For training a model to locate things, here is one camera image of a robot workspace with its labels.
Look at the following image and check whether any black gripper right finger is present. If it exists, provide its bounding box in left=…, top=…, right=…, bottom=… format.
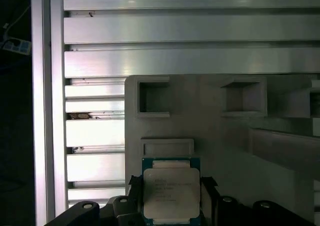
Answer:
left=199, top=177, right=316, bottom=226

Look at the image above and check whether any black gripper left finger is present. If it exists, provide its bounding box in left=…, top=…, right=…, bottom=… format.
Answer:
left=47, top=175, right=144, bottom=226

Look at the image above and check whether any silver CPU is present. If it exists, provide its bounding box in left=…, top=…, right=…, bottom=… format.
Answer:
left=141, top=157, right=202, bottom=225

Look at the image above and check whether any grey parts rack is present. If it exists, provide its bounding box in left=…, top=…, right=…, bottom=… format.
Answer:
left=124, top=74, right=320, bottom=226

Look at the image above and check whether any blue white power strip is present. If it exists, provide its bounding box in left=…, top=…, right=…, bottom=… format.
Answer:
left=0, top=37, right=32, bottom=55

